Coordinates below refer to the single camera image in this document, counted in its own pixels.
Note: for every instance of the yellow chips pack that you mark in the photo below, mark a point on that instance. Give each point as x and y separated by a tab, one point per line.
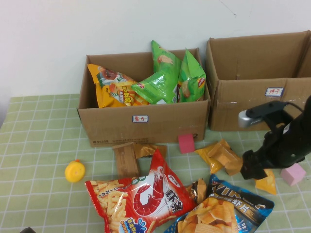
267	184

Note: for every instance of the crumpled green chips bag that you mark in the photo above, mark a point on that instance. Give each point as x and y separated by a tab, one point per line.
155	89

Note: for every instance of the brown rectangular block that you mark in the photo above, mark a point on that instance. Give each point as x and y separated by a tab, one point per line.
125	162

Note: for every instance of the blue black shrimp chips bag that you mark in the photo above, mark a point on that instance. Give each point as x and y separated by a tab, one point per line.
255	206

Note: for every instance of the tall green chips bag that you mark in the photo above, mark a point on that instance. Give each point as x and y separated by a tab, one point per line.
165	60

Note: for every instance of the green checked tablecloth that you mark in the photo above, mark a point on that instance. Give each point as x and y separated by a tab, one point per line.
36	121

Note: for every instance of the red shrimp cracker bag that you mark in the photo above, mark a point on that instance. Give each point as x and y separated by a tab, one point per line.
145	194

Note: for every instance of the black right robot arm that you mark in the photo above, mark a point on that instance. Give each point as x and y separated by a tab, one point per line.
303	126

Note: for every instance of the orange-yellow chips bag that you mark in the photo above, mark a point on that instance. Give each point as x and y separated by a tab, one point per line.
107	97

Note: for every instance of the deep pink block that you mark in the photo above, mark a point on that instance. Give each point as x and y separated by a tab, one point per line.
185	144

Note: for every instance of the green chips bag red logo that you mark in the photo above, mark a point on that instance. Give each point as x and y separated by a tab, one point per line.
192	72

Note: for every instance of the cardboard box printed 95338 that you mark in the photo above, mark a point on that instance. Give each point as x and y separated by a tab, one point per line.
109	126

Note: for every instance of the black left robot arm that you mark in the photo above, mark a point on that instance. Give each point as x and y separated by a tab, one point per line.
28	230

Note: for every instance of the light pink cube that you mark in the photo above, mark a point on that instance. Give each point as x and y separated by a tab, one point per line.
292	175

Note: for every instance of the brown gold snack packet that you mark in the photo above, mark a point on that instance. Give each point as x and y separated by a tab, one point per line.
228	157
145	150

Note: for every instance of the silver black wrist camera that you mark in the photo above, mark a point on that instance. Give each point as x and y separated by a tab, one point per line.
252	116

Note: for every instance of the yellow duck toy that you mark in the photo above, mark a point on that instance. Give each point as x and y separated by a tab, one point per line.
74	172

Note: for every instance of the small yellow snack packet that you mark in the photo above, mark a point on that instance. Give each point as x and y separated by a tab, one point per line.
206	157

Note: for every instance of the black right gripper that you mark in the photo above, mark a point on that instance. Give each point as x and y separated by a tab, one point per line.
281	150

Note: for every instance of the cardboard box with clear tape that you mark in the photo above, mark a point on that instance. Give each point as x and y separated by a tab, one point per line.
243	109

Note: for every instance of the small dark gold packet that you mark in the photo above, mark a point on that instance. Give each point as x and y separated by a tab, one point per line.
198	191

